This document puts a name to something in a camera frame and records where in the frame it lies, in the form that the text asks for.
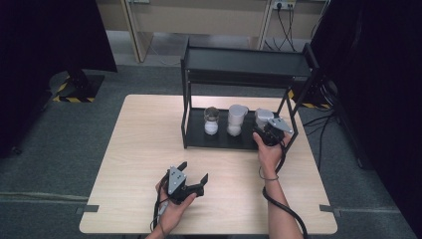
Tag thin wrist band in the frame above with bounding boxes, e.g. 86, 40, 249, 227
258, 165, 280, 182

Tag black two-tier metal rack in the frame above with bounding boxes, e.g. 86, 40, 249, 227
179, 39, 321, 155

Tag white lidded seasoning jar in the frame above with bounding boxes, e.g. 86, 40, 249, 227
226, 104, 250, 137
254, 108, 276, 130

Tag black floor cables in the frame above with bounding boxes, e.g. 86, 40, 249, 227
302, 76, 336, 171

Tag grey table bracket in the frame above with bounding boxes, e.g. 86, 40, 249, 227
318, 204, 343, 219
75, 204, 101, 215

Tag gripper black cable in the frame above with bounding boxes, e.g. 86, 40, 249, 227
262, 143, 310, 239
150, 179, 167, 235

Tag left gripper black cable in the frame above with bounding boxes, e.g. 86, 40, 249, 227
150, 179, 167, 235

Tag black curtain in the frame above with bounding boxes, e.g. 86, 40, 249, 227
0, 0, 118, 159
310, 0, 422, 239

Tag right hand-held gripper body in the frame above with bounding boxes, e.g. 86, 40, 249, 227
254, 118, 294, 147

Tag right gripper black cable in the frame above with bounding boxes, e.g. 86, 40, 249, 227
262, 143, 310, 239

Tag white wall power outlet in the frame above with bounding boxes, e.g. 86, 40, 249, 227
272, 0, 297, 10

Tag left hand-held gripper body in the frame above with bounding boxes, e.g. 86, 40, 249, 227
165, 165, 205, 205

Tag yellow black floor tape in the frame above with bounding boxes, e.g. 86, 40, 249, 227
288, 89, 332, 111

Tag striped black stand base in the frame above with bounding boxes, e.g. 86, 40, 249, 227
49, 69, 106, 104

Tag person's right hand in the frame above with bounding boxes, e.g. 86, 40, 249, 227
252, 131, 292, 172

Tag black plugged power cables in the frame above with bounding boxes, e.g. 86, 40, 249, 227
264, 4, 299, 53

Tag person's left hand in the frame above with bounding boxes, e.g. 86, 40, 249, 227
154, 182, 198, 235

